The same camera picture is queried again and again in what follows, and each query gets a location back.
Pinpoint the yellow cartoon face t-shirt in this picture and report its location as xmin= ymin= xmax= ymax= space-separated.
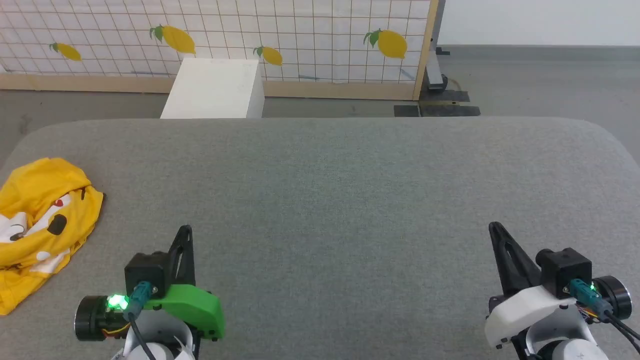
xmin=0 ymin=157 xmax=105 ymax=317

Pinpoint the white rectangular box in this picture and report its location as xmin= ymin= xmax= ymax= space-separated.
xmin=160 ymin=57 xmax=265 ymax=120

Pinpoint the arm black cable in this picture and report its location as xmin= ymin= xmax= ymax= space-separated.
xmin=568 ymin=278 xmax=640 ymax=352
xmin=122 ymin=281 xmax=159 ymax=360

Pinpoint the grey fabric sofa seat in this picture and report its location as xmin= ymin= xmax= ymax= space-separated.
xmin=0 ymin=117 xmax=640 ymax=360

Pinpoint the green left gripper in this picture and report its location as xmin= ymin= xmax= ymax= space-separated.
xmin=74 ymin=224 xmax=227 ymax=343

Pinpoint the large black floor mat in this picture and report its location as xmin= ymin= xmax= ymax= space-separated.
xmin=419 ymin=89 xmax=482 ymax=118

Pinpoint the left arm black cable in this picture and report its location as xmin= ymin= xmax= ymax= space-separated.
xmin=122 ymin=281 xmax=159 ymax=360

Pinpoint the lemon print grid screen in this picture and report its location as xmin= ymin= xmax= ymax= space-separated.
xmin=0 ymin=0 xmax=440 ymax=101

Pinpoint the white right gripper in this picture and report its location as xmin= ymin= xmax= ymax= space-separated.
xmin=483 ymin=221 xmax=633 ymax=350

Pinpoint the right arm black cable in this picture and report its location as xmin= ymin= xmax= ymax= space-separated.
xmin=568 ymin=278 xmax=640 ymax=352

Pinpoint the grey metal stand leg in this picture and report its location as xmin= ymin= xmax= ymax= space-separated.
xmin=424 ymin=0 xmax=452 ymax=92

